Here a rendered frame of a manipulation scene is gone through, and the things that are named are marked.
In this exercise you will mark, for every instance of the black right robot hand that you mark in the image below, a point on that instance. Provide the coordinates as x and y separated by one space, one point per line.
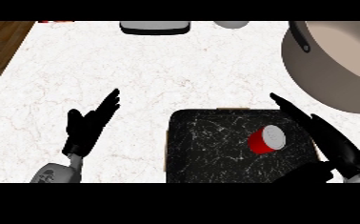
330 142

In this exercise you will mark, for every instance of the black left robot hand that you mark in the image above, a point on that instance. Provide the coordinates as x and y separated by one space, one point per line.
90 123

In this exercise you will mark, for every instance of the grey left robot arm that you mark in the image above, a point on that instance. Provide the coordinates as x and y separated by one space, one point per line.
56 170

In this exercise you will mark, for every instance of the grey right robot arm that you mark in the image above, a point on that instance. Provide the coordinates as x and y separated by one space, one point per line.
352 179

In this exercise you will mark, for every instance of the red can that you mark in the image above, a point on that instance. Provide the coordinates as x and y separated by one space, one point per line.
265 139

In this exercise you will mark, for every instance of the black speckled tray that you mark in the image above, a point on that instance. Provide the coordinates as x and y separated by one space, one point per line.
220 145

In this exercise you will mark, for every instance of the grey metal pot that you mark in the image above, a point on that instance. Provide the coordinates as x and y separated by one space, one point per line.
323 65

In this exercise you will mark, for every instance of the red object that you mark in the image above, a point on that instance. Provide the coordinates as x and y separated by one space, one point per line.
54 21

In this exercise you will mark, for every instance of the grey round object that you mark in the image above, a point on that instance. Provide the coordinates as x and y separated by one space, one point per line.
230 24

